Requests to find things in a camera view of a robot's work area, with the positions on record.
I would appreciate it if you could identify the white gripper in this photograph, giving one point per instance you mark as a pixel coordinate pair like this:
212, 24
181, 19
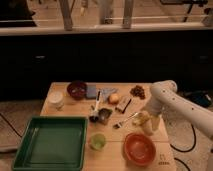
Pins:
155, 110

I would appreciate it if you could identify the wooden table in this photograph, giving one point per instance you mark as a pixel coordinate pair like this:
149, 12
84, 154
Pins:
111, 157

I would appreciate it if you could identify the blue sponge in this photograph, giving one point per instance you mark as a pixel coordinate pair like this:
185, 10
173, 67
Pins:
91, 92

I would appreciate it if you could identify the yellow banana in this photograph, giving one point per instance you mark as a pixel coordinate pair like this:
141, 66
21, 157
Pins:
141, 118

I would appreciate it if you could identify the small metal tin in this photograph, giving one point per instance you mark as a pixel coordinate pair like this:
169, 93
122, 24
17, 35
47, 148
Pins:
104, 115

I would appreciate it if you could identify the orange-red bowl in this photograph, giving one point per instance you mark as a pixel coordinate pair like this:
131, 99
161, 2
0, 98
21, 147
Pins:
139, 149

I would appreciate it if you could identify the dark red bowl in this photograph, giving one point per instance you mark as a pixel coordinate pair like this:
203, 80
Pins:
77, 89

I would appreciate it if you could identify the green plastic tray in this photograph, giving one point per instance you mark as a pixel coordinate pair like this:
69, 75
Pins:
52, 144

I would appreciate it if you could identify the yellow-orange round fruit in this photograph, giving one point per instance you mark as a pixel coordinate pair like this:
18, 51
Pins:
113, 98

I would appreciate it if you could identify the brown wooden block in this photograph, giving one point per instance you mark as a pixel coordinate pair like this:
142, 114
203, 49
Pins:
123, 103

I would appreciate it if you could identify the white plastic cup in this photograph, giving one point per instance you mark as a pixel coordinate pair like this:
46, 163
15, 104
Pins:
56, 99

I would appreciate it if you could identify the white-handled brush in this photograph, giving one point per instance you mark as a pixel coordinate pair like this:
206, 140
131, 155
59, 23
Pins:
94, 116

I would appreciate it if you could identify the dark grape bunch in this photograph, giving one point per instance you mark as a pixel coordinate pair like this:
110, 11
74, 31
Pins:
138, 91

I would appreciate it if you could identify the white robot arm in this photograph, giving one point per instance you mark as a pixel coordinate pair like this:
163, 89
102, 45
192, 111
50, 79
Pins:
164, 93

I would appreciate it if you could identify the green plastic cup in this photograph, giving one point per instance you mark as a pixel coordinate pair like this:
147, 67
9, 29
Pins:
97, 141

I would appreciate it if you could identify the light blue cloth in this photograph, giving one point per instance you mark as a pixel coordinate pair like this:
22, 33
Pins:
106, 92

